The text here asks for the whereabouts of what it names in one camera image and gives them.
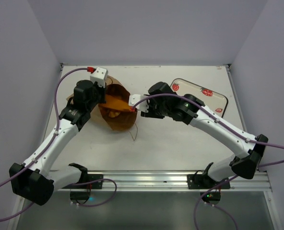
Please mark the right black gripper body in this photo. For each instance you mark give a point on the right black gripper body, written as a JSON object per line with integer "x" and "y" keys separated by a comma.
{"x": 145, "y": 113}

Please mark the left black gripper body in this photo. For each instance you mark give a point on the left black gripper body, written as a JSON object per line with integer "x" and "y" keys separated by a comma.
{"x": 99, "y": 96}

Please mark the long orange fake baguette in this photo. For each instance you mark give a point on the long orange fake baguette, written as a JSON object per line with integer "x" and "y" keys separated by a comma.
{"x": 114, "y": 103}

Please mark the braided yellow fake bread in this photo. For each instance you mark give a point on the braided yellow fake bread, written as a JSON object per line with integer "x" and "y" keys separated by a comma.
{"x": 111, "y": 113}

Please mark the brown paper bag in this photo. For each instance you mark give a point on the brown paper bag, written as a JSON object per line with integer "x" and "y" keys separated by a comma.
{"x": 126, "y": 120}

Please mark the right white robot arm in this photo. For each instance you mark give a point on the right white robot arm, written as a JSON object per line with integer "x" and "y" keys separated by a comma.
{"x": 247, "y": 149}

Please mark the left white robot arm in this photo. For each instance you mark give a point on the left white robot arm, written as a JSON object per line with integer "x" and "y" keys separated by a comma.
{"x": 33, "y": 179}

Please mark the strawberry pattern tray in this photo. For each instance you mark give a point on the strawberry pattern tray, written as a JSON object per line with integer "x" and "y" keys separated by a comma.
{"x": 217, "y": 102}

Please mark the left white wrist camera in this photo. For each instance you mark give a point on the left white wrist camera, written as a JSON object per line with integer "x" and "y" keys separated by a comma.
{"x": 99, "y": 76}

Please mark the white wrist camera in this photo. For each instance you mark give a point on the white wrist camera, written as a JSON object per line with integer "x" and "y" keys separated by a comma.
{"x": 139, "y": 102}
{"x": 99, "y": 76}

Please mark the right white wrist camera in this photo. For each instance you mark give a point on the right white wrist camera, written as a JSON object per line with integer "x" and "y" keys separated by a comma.
{"x": 139, "y": 102}

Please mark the aluminium mounting rail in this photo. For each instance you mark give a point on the aluminium mounting rail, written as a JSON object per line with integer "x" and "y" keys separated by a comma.
{"x": 176, "y": 181}

